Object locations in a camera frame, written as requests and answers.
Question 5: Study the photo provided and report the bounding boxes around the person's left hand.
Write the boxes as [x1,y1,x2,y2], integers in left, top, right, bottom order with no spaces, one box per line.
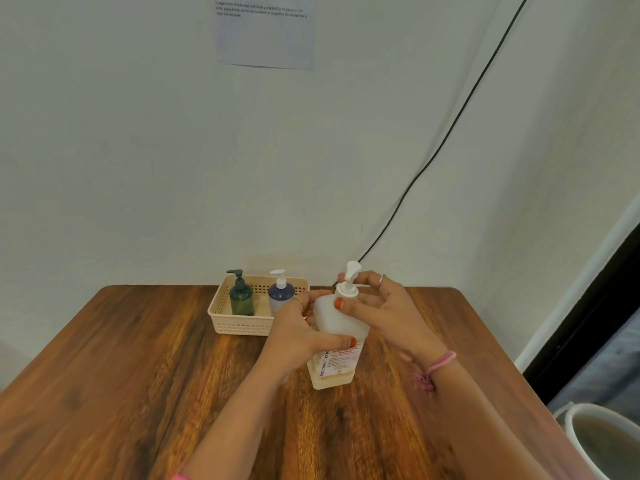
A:
[264,290,358,371]

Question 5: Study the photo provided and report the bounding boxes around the person's right hand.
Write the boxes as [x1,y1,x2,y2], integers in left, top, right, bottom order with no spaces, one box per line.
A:
[334,271,442,364]

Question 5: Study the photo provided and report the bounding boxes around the large white soap bottle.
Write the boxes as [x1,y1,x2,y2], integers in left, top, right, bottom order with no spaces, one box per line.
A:
[306,290,371,391]

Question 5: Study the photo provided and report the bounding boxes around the white pump head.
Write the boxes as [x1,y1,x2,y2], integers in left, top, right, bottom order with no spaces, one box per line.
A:
[335,261,362,299]

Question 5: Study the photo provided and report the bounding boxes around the person's right forearm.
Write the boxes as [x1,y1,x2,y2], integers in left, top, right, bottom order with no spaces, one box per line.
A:
[407,345,547,480]

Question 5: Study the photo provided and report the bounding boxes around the person's left forearm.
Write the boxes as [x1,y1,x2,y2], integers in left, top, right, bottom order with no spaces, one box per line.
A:
[181,352,307,480]

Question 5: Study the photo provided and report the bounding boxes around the blue pump bottle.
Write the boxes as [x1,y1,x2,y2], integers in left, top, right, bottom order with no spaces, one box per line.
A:
[267,269,296,317]

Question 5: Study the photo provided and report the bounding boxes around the beige plastic basket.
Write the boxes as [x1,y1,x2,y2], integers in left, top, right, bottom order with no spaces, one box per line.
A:
[208,275,311,337]

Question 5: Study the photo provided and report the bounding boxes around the green pump bottle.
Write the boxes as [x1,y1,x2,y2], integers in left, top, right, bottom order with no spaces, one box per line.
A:
[225,269,255,316]

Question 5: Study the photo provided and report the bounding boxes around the white bucket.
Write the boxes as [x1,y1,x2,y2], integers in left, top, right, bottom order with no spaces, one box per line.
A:
[552,402,640,480]

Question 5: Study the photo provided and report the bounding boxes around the white paper notice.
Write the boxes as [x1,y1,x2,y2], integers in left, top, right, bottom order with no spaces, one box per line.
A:
[212,0,317,71]

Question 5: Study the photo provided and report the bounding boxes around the pink thread bracelet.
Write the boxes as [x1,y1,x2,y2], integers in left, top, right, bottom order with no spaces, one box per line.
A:
[412,350,458,393]

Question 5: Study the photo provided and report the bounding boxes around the black cable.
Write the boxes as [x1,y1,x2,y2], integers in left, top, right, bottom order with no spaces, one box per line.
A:
[357,0,531,264]

